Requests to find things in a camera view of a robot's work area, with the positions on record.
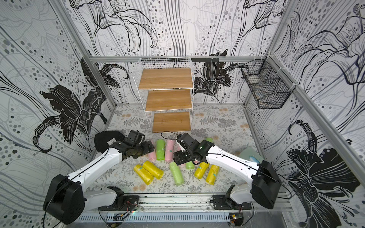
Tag pink trash bag roll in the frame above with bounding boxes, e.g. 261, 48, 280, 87
148, 141, 156, 162
164, 140, 175, 163

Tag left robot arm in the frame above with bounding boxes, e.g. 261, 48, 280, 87
43, 130, 155, 225

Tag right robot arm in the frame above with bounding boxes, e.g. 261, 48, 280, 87
174, 133, 282, 209

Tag green trash bag roll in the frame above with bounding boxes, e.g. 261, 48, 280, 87
185, 161, 195, 170
156, 139, 165, 161
205, 137, 214, 143
169, 162, 184, 185

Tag yellow trash bag roll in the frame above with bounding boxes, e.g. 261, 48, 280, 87
194, 162, 210, 179
133, 164, 154, 185
142, 161, 163, 180
206, 165, 220, 185

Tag black baseball cap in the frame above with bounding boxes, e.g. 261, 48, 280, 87
94, 131, 125, 153

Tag green tissue box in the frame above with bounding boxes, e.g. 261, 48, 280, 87
238, 147, 263, 163

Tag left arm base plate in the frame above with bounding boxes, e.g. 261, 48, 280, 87
99, 195, 140, 211

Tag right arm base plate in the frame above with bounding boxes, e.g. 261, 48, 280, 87
210, 194, 252, 211

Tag white wire wooden shelf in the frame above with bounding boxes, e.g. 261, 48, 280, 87
133, 57, 194, 133

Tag white slotted cable duct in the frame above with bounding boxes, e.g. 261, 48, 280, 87
76, 212, 230, 223

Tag black wire wall basket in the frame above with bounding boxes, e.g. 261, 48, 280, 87
240, 56, 292, 109

